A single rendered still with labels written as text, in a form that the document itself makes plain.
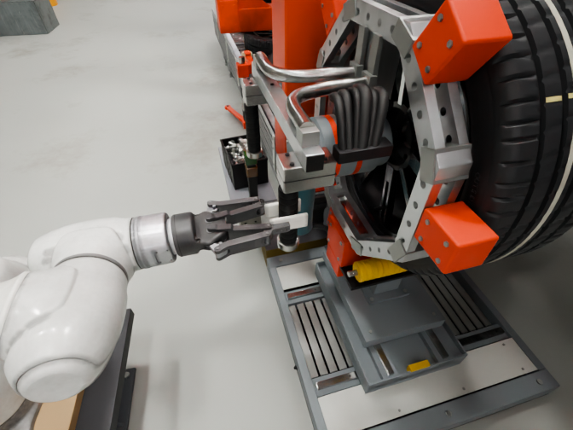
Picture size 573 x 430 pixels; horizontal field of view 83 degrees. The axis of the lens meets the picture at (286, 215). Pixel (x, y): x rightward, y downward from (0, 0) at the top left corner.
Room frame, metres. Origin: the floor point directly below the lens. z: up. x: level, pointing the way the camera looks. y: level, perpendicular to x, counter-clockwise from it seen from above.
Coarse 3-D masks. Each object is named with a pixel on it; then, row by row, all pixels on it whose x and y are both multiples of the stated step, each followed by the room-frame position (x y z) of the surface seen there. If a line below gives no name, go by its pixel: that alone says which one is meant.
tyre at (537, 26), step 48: (432, 0) 0.64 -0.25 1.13; (528, 0) 0.56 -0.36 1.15; (528, 48) 0.49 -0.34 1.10; (480, 96) 0.48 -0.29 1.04; (528, 96) 0.44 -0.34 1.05; (480, 144) 0.44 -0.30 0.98; (528, 144) 0.41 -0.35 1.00; (480, 192) 0.40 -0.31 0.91; (528, 192) 0.39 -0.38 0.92; (528, 240) 0.40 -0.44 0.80
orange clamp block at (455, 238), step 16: (432, 208) 0.40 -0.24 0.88; (448, 208) 0.40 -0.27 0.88; (464, 208) 0.40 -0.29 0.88; (432, 224) 0.37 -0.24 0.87; (448, 224) 0.36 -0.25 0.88; (464, 224) 0.36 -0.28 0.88; (480, 224) 0.36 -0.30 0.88; (432, 240) 0.36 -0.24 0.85; (448, 240) 0.33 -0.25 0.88; (464, 240) 0.33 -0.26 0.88; (480, 240) 0.33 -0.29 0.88; (496, 240) 0.33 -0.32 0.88; (432, 256) 0.34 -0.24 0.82; (448, 256) 0.32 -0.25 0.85; (464, 256) 0.32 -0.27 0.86; (480, 256) 0.33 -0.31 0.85; (448, 272) 0.31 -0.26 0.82
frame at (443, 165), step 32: (352, 0) 0.74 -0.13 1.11; (384, 0) 0.72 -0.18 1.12; (352, 32) 0.83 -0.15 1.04; (384, 32) 0.62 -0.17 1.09; (416, 32) 0.54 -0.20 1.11; (320, 64) 0.89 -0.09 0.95; (416, 64) 0.51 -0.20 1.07; (416, 96) 0.49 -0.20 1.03; (448, 96) 0.48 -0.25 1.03; (416, 128) 0.47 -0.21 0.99; (448, 128) 0.46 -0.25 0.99; (448, 160) 0.41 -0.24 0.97; (416, 192) 0.43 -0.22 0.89; (448, 192) 0.41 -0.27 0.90; (352, 224) 0.62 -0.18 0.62; (416, 224) 0.40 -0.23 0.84; (384, 256) 0.45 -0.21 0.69; (416, 256) 0.41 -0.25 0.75
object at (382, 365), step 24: (336, 288) 0.74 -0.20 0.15; (336, 312) 0.63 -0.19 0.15; (408, 336) 0.54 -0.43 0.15; (432, 336) 0.52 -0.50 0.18; (360, 360) 0.45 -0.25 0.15; (384, 360) 0.44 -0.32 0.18; (408, 360) 0.45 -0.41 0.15; (432, 360) 0.45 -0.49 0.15; (456, 360) 0.46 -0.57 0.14; (384, 384) 0.38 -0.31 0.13
